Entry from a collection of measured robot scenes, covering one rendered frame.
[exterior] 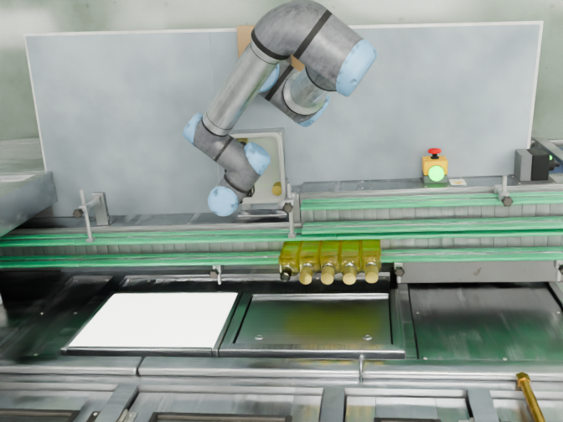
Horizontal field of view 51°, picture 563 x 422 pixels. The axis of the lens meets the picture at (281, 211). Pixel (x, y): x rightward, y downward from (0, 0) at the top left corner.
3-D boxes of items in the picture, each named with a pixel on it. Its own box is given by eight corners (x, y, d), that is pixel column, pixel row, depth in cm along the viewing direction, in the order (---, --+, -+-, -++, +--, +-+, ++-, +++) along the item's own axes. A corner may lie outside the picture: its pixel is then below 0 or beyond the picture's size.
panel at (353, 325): (112, 299, 191) (61, 357, 159) (111, 290, 190) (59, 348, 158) (399, 297, 177) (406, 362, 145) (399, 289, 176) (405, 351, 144)
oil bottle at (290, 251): (287, 249, 188) (277, 279, 168) (286, 233, 186) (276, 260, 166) (305, 249, 187) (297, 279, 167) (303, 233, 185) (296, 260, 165)
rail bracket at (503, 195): (490, 192, 174) (499, 207, 161) (491, 168, 172) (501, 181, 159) (504, 192, 173) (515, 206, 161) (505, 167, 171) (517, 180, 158)
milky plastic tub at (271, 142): (237, 196, 198) (232, 204, 190) (230, 129, 191) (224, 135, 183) (289, 194, 195) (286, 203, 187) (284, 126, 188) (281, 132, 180)
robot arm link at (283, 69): (258, 34, 168) (250, 37, 155) (296, 64, 169) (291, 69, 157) (234, 69, 172) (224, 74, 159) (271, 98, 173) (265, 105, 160)
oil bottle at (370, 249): (362, 247, 184) (361, 276, 164) (361, 230, 183) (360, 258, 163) (380, 246, 183) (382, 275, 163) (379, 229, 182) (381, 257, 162)
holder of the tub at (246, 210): (240, 210, 200) (235, 218, 193) (231, 130, 191) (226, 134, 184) (290, 209, 197) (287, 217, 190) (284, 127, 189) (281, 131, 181)
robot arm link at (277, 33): (272, -16, 114) (172, 145, 146) (317, 21, 115) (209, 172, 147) (291, -33, 122) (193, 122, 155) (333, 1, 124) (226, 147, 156)
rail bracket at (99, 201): (105, 223, 204) (75, 248, 183) (97, 175, 199) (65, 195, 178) (119, 222, 203) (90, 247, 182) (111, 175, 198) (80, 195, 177)
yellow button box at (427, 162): (421, 177, 188) (424, 183, 181) (421, 154, 186) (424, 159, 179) (444, 176, 187) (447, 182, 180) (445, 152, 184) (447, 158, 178)
